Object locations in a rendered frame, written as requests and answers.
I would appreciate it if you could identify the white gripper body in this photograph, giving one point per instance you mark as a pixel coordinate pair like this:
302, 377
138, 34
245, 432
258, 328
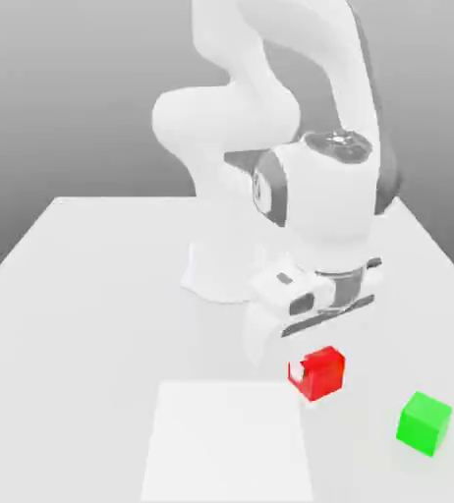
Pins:
262, 334

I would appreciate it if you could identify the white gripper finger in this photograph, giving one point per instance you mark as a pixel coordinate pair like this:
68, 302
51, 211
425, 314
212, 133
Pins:
296, 373

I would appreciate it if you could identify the small red cube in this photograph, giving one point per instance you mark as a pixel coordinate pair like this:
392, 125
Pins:
323, 373

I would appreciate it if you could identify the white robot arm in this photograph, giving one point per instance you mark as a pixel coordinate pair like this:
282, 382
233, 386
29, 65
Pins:
321, 188

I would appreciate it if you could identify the small green cube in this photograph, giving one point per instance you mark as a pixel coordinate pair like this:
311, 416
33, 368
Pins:
423, 424

